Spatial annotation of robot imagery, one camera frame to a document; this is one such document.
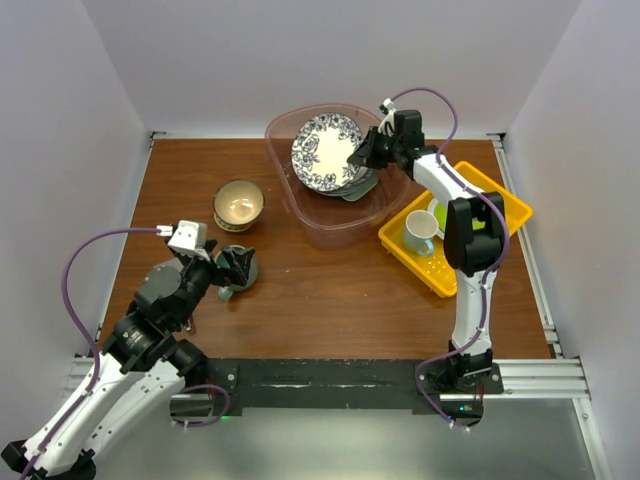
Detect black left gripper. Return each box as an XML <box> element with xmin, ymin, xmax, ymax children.
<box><xmin>171</xmin><ymin>239</ymin><xmax>254</xmax><ymax>328</ymax></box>

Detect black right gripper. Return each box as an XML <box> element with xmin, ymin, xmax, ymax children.
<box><xmin>350</xmin><ymin>126</ymin><xmax>403</xmax><ymax>170</ymax></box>

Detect green rimmed lettered plate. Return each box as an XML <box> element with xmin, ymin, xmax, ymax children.
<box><xmin>321</xmin><ymin>167</ymin><xmax>376</xmax><ymax>197</ymax></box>

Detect pale green divided dish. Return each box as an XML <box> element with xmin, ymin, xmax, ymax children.
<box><xmin>342</xmin><ymin>170</ymin><xmax>379</xmax><ymax>202</ymax></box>

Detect blue patterned bottom plate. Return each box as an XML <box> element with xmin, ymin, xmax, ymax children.
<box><xmin>291</xmin><ymin>112</ymin><xmax>363</xmax><ymax>192</ymax></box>

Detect beige ceramic bowl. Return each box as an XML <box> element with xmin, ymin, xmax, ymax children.
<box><xmin>213</xmin><ymin>179</ymin><xmax>265</xmax><ymax>233</ymax></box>

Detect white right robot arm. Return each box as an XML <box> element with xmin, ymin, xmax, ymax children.
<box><xmin>348</xmin><ymin>100</ymin><xmax>510</xmax><ymax>393</ymax></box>

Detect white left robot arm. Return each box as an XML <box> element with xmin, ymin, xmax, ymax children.
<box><xmin>1</xmin><ymin>245</ymin><xmax>256</xmax><ymax>479</ymax></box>

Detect clear pink plastic bin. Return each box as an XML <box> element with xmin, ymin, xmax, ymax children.
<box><xmin>265</xmin><ymin>103</ymin><xmax>410</xmax><ymax>249</ymax></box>

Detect teal ceramic mug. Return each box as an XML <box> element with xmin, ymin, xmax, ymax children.
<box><xmin>214</xmin><ymin>249</ymin><xmax>258</xmax><ymax>302</ymax></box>

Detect white rimmed plate under green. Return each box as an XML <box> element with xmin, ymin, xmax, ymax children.
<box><xmin>427</xmin><ymin>197</ymin><xmax>451</xmax><ymax>241</ymax></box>

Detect light blue white mug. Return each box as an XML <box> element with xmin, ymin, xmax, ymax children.
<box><xmin>402</xmin><ymin>210</ymin><xmax>439</xmax><ymax>257</ymax></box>

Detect lime green plate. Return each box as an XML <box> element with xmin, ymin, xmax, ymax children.
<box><xmin>433</xmin><ymin>201</ymin><xmax>447</xmax><ymax>234</ymax></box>

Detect yellow plastic tray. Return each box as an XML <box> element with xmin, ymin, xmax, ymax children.
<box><xmin>378</xmin><ymin>161</ymin><xmax>533</xmax><ymax>298</ymax></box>

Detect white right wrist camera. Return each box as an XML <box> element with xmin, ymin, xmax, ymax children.
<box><xmin>378</xmin><ymin>98</ymin><xmax>396</xmax><ymax>137</ymax></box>

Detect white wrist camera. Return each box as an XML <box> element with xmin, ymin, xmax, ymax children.
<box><xmin>156</xmin><ymin>220</ymin><xmax>209</xmax><ymax>260</ymax></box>
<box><xmin>378</xmin><ymin>98</ymin><xmax>396</xmax><ymax>137</ymax></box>

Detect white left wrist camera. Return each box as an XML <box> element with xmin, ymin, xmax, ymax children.
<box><xmin>156</xmin><ymin>220</ymin><xmax>209</xmax><ymax>260</ymax></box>

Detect black mounting base plate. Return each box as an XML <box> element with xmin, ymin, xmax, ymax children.
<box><xmin>179</xmin><ymin>358</ymin><xmax>504</xmax><ymax>420</ymax></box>

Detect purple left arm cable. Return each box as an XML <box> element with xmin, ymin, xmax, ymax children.
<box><xmin>19</xmin><ymin>227</ymin><xmax>169</xmax><ymax>480</ymax></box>

